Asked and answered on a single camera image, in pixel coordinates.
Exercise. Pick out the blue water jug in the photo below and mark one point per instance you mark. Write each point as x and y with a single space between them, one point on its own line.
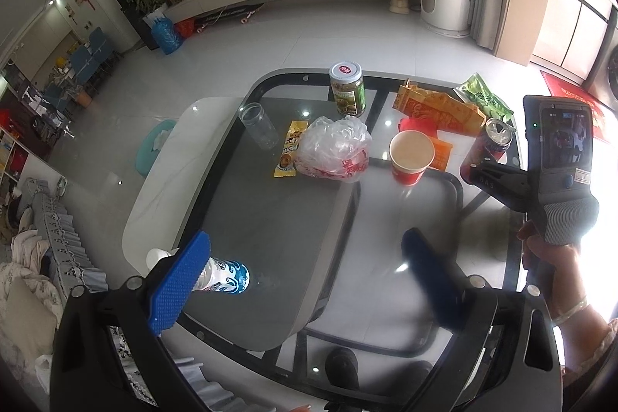
166 35

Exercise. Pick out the grey sofa with lace cover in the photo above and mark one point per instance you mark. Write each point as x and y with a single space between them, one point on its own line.
53 243

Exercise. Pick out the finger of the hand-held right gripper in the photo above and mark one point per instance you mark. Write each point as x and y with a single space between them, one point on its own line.
497 180

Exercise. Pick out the clear plastic jar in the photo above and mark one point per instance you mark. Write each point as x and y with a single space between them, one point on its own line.
258 127

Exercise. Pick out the red door mat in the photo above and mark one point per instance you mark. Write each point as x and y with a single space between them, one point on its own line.
574 103

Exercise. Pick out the dark soda can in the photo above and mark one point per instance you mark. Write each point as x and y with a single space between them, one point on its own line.
495 139

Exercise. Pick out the white sideboard cabinet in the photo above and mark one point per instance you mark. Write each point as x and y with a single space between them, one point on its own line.
569 26

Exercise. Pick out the white red-printed plastic bag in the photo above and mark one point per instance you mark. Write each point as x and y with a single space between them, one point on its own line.
333 146

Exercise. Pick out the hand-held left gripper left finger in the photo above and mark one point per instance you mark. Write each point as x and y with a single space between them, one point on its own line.
178 284

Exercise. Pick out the blue label water bottle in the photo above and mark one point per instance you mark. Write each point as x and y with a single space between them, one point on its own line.
224 277

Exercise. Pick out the dark shoe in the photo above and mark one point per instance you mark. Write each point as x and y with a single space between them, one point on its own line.
419 373
342 368

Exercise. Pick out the washing machine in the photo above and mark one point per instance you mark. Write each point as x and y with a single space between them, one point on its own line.
608 74

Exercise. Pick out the red plastic bag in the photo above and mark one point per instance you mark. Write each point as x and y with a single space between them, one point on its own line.
185 28

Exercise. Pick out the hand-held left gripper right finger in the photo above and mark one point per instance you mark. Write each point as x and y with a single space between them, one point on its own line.
427 277

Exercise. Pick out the orange paper bag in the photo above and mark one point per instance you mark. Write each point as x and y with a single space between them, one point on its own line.
444 110

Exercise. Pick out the white bookshelf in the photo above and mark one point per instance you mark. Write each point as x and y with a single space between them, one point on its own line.
12 151

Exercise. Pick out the clothes pile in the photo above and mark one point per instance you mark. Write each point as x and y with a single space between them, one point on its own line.
29 248

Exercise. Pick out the glass coffee table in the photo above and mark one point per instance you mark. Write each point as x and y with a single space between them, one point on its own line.
270 223

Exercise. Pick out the blue dining chair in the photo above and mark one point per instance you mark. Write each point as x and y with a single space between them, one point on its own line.
101 47
82 69

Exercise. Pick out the person's right forearm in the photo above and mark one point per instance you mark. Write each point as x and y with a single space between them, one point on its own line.
586 339

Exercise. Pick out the green label pickle jar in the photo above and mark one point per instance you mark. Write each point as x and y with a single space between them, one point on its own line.
347 91

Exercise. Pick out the yellow snack wrapper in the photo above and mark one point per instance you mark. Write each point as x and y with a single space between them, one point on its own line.
289 149

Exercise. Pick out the white tissue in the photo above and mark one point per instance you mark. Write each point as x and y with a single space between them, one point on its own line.
161 139

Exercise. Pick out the black longboard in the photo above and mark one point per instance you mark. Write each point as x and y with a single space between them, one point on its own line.
227 14

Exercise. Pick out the green snack packet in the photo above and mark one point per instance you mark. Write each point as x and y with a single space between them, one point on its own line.
485 96

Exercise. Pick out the teal round stool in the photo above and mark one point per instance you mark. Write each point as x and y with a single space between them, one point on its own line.
152 161

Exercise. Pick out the person's right hand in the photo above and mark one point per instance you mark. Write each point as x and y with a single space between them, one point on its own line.
560 272

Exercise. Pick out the red paper cup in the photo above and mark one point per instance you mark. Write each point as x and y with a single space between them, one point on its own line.
410 161

